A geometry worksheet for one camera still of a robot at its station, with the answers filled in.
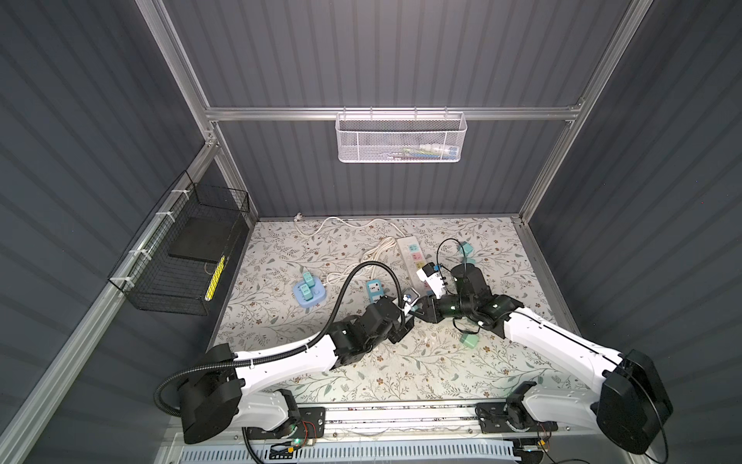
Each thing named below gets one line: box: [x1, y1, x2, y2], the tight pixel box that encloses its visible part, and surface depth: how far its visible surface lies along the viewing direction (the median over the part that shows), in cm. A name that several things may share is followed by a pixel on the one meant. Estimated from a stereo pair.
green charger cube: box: [459, 333, 480, 349], surface depth 88 cm
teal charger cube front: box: [299, 283, 314, 302], surface depth 93 cm
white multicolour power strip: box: [397, 235, 433, 297], surface depth 108 cm
